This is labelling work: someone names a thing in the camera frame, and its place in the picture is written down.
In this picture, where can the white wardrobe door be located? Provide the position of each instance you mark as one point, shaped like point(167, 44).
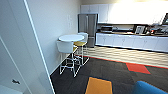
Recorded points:
point(20, 40)

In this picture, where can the yellow round stool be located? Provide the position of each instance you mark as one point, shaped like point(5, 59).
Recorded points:
point(80, 43)

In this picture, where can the white round high table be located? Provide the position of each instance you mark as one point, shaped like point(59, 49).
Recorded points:
point(70, 38)

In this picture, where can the steel fridge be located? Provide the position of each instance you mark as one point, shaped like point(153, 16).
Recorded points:
point(87, 28)

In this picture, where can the white lower kitchen cabinets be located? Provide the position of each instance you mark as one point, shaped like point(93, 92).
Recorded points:
point(133, 41)

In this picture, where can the black coffee machine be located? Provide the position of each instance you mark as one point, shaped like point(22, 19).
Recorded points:
point(140, 29)

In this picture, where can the black door hinge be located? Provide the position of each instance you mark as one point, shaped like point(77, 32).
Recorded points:
point(15, 81)

